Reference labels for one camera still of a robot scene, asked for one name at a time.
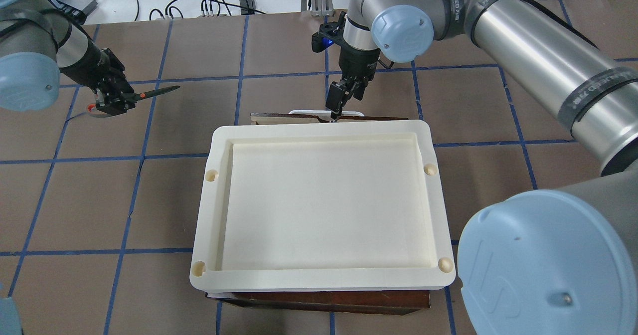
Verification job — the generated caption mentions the wooden drawer with white handle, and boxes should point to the wooden drawer with white handle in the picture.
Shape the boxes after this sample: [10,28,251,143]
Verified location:
[250,110,407,125]

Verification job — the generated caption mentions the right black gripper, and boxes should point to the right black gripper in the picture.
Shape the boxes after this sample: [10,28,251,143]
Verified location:
[326,46,380,122]

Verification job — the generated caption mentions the cream plastic tray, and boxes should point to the cream plastic tray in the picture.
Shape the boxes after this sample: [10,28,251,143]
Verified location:
[189,120,456,294]

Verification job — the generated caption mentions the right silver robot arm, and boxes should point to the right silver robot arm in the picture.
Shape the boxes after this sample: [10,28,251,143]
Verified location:
[328,0,637,335]

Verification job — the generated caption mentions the dark brown wooden cabinet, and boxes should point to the dark brown wooden cabinet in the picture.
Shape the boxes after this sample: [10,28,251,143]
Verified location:
[206,290,431,316]

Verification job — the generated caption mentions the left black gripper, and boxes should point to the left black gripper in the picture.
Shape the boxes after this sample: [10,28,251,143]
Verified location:
[90,48,136,116]

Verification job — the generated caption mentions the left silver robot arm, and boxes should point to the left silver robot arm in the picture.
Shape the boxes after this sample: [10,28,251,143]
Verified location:
[0,0,141,116]

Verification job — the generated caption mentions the grey orange scissors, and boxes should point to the grey orange scissors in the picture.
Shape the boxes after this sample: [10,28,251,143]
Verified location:
[87,85,180,118]

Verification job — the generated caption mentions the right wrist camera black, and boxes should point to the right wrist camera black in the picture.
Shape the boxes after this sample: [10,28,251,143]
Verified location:
[311,21,345,53]

